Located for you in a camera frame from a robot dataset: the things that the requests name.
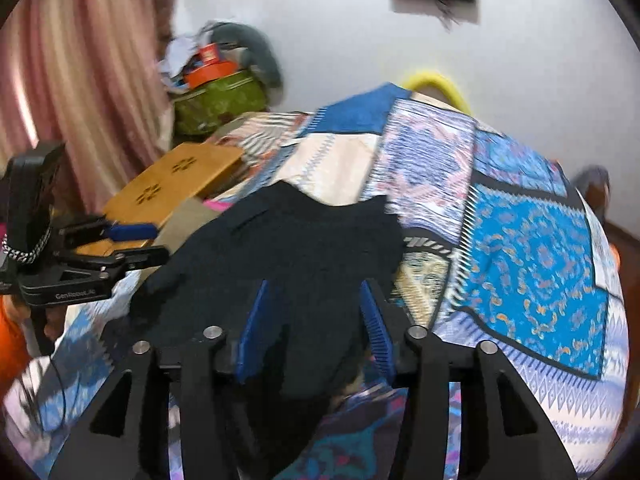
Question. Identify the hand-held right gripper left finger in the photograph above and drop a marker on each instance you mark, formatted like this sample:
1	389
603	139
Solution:
252	330

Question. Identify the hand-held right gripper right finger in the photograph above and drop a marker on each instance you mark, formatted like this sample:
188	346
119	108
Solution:
375	325

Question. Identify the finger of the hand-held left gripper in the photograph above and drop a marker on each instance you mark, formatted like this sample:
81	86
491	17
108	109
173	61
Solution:
130	231
145	256

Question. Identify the black pants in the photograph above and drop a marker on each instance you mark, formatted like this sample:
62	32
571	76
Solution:
280	250

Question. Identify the tan cloth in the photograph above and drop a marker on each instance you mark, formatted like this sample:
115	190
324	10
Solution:
192	220

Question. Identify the wooden lap desk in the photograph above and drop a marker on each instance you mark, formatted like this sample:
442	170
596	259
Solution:
165	180

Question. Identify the pink striped curtain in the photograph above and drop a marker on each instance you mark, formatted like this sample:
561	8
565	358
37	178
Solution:
75	60

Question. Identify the green patterned bag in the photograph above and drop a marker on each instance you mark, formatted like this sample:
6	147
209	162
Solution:
220	105

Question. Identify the blue patchwork quilt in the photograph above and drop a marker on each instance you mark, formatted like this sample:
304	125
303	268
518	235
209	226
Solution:
525	260

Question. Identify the orange box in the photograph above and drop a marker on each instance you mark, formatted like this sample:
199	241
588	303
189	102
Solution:
207	70

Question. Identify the yellow round cushion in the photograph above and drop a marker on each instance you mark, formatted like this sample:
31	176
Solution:
445	85

